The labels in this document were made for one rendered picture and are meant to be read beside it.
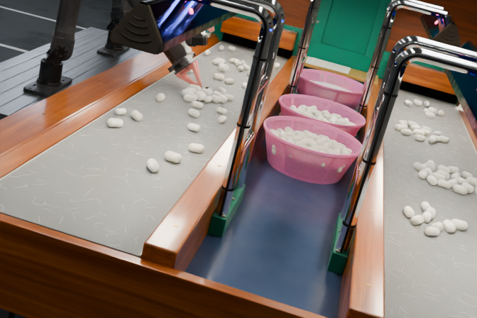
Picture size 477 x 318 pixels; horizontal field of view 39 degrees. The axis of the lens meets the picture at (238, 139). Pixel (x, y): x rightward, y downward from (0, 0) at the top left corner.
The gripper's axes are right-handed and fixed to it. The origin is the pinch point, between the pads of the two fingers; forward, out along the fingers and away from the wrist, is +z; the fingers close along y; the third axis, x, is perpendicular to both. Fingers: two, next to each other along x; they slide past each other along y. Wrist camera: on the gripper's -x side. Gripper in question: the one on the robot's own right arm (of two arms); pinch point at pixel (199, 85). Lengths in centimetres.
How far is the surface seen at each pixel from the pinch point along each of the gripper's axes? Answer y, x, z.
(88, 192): -83, -1, 4
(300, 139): -16.8, -20.6, 27.1
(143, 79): -9.8, 9.1, -10.6
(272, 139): -27.5, -17.5, 21.5
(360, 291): -92, -35, 40
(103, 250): -100, -7, 12
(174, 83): 1.5, 6.5, -4.7
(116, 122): -48.9, 4.1, -4.2
